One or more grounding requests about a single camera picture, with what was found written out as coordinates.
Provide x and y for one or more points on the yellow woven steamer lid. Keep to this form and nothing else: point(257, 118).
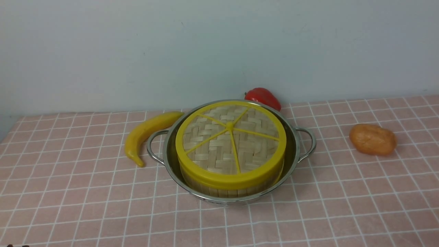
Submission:
point(230, 131)

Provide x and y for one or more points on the red toy bell pepper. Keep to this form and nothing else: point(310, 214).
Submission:
point(264, 96)

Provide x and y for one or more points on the pink checkered tablecloth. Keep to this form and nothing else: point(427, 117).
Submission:
point(65, 182)

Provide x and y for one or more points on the yellow toy banana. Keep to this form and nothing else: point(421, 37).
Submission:
point(143, 131)

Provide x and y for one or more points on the yellow bamboo steamer basket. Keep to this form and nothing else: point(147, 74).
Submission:
point(226, 182)

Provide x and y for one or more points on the stainless steel pot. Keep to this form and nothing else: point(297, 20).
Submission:
point(160, 146)

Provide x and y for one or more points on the orange toy potato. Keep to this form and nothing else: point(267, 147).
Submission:
point(373, 139)

